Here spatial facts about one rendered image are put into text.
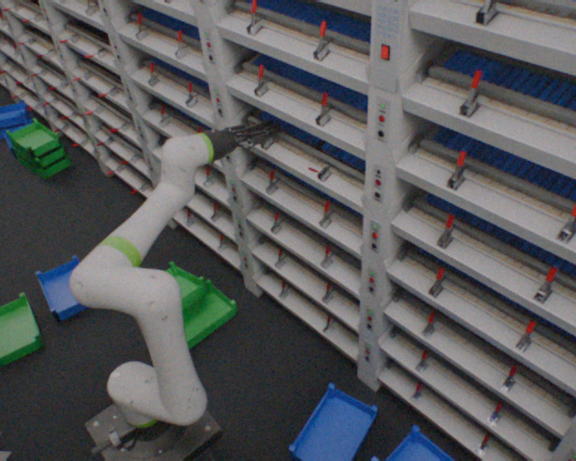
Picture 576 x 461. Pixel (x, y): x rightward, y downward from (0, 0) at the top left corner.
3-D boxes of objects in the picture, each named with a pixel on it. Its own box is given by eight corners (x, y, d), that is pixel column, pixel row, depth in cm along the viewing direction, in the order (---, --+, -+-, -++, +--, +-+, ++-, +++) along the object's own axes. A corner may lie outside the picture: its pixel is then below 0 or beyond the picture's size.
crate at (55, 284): (99, 302, 251) (94, 291, 246) (57, 322, 244) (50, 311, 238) (80, 265, 270) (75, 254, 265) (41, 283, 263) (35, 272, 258)
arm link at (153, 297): (197, 440, 148) (159, 299, 117) (146, 425, 152) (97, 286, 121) (217, 402, 157) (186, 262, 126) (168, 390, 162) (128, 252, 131)
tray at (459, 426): (528, 498, 169) (530, 490, 158) (378, 380, 203) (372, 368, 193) (561, 446, 174) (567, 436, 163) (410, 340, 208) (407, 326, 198)
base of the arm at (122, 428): (103, 473, 157) (96, 465, 153) (88, 434, 166) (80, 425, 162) (182, 423, 166) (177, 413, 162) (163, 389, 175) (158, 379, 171)
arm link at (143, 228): (142, 244, 136) (103, 228, 137) (140, 273, 144) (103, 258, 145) (203, 171, 163) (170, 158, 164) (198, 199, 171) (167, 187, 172)
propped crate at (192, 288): (143, 296, 252) (136, 284, 248) (178, 273, 261) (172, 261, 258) (173, 317, 229) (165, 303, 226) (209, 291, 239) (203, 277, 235)
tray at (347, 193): (366, 217, 156) (360, 198, 149) (236, 142, 191) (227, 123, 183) (408, 170, 161) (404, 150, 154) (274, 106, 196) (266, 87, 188)
